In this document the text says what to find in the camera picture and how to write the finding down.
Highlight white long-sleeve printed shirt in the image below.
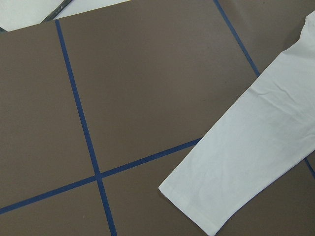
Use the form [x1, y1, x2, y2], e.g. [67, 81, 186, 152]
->
[159, 13, 315, 236]

